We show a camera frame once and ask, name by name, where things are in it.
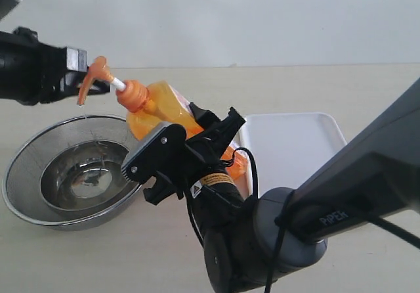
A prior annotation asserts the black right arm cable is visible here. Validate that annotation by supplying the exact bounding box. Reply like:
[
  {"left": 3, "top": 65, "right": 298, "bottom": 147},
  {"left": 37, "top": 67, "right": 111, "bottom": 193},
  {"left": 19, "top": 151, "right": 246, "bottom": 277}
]
[{"left": 183, "top": 146, "right": 420, "bottom": 293}]

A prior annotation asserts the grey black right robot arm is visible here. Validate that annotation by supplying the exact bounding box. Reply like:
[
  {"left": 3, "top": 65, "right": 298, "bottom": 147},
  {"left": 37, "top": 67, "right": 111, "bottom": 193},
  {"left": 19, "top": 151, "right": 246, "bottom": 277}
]
[{"left": 144, "top": 83, "right": 419, "bottom": 292}]

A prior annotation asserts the orange pump soap bottle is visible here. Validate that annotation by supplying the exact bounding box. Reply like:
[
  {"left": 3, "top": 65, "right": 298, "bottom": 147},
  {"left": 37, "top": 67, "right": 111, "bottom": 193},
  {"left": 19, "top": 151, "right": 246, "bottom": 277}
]
[{"left": 77, "top": 55, "right": 249, "bottom": 179}]

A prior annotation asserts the steel mesh colander bowl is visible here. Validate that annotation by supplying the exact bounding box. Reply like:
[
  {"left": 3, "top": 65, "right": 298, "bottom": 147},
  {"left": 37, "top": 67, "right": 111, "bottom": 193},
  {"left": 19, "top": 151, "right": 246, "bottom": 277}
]
[{"left": 2, "top": 115, "right": 140, "bottom": 231}]

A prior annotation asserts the small stainless steel bowl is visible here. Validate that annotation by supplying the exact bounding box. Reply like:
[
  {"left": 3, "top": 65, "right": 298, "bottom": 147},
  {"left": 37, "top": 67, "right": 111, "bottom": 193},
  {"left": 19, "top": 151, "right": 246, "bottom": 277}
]
[{"left": 40, "top": 140, "right": 137, "bottom": 217}]

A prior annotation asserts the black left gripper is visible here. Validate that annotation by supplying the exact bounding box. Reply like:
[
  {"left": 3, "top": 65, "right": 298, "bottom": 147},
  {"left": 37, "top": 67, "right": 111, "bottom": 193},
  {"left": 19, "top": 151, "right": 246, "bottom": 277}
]
[{"left": 1, "top": 27, "right": 89, "bottom": 106}]

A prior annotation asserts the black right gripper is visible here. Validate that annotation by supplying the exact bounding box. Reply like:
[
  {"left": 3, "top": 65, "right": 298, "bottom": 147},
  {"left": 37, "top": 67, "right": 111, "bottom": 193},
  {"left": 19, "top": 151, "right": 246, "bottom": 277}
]
[{"left": 144, "top": 102, "right": 246, "bottom": 205}]

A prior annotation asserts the white rectangular plastic tray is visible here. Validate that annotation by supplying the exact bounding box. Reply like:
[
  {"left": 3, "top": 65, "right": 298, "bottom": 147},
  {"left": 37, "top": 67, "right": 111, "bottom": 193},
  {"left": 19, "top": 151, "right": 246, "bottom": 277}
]
[{"left": 240, "top": 112, "right": 347, "bottom": 196}]

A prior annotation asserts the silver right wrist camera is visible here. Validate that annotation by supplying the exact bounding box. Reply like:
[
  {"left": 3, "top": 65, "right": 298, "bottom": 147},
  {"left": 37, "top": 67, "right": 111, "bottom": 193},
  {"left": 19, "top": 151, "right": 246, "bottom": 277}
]
[{"left": 121, "top": 122, "right": 186, "bottom": 184}]

